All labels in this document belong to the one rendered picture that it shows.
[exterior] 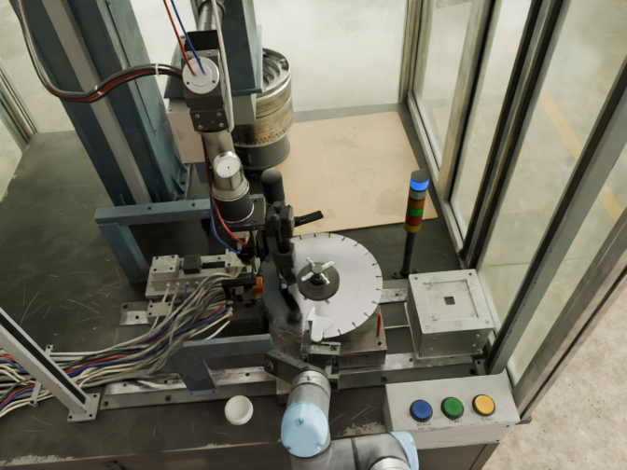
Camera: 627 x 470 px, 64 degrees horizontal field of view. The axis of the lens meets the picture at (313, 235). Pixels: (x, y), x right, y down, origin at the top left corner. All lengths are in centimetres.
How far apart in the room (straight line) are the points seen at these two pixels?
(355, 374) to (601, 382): 131
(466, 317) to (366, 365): 29
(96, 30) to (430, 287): 108
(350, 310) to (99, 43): 93
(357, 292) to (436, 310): 21
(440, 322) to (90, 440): 93
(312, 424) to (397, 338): 64
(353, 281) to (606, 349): 148
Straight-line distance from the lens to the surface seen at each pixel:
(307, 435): 87
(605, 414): 239
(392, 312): 148
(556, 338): 108
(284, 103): 174
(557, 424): 230
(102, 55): 149
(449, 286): 138
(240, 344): 119
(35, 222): 202
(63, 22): 143
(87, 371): 154
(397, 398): 121
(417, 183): 125
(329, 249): 136
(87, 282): 175
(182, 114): 98
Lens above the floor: 202
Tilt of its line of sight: 50 degrees down
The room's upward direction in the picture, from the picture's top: 5 degrees counter-clockwise
